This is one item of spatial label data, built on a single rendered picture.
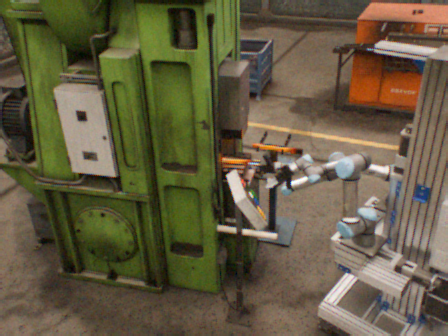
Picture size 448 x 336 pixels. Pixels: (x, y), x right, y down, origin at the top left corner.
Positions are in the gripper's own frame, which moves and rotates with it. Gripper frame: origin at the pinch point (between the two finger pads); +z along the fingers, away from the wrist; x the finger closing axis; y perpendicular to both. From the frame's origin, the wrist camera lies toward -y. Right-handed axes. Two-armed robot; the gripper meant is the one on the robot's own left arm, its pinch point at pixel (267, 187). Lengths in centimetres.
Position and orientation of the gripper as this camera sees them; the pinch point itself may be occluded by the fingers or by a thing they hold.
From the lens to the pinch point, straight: 331.1
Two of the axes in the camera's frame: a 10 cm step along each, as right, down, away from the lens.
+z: -8.3, 5.3, 1.5
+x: 1.6, 4.9, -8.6
